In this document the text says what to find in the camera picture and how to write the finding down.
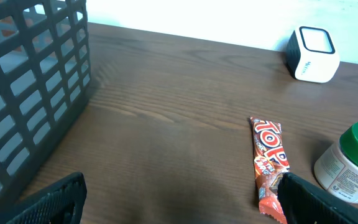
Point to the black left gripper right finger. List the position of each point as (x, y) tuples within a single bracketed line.
[(303, 202)]

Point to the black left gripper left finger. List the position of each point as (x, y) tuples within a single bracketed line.
[(59, 203)]

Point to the red Top chocolate bar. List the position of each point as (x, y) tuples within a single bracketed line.
[(270, 164)]

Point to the green lid jar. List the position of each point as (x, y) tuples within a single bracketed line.
[(337, 168)]

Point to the white barcode scanner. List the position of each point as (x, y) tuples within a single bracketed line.
[(311, 55)]

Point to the grey plastic mesh basket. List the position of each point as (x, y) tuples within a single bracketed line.
[(45, 71)]

